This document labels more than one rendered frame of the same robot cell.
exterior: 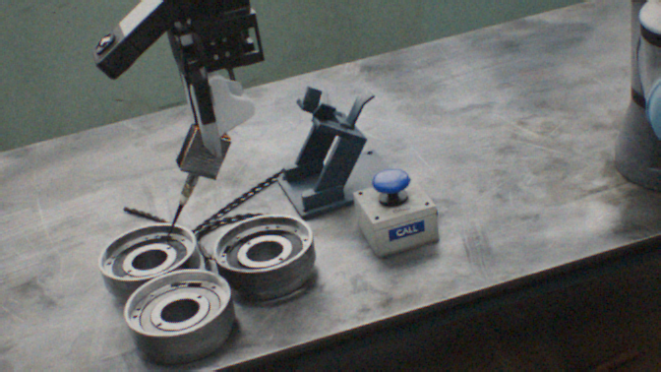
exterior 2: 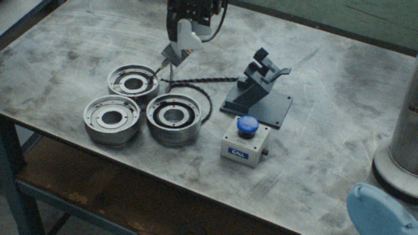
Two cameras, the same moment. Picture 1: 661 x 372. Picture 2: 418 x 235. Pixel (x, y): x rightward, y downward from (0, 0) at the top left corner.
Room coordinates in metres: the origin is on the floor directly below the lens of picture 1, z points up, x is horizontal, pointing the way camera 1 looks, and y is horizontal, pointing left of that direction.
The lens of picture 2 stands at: (0.31, -0.40, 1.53)
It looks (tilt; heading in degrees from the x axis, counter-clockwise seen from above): 43 degrees down; 35
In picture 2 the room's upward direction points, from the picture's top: 3 degrees clockwise
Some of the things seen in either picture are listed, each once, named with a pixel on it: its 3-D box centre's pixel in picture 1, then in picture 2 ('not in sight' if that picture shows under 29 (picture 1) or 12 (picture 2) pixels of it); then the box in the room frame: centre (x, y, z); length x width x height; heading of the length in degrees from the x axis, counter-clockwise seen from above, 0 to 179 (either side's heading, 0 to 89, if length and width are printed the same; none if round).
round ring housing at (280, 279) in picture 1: (266, 258); (173, 119); (0.90, 0.08, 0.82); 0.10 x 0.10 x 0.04
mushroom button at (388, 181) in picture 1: (392, 194); (246, 131); (0.94, -0.07, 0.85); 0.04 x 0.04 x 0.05
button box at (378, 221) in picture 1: (400, 214); (248, 142); (0.94, -0.07, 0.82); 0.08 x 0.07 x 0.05; 101
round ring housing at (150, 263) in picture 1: (151, 266); (134, 87); (0.92, 0.20, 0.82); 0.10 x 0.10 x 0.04
